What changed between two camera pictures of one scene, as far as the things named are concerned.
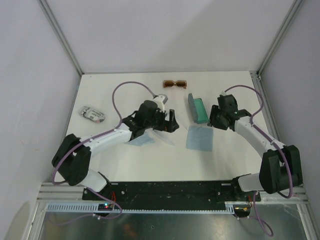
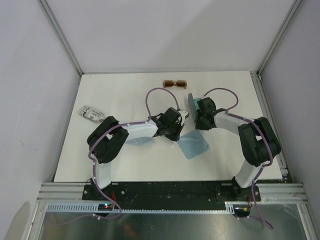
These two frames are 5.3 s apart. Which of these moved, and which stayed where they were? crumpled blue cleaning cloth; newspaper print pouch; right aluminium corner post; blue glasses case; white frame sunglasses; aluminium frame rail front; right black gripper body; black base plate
Moved: right black gripper body; white frame sunglasses
Stayed: newspaper print pouch; crumpled blue cleaning cloth; aluminium frame rail front; blue glasses case; right aluminium corner post; black base plate
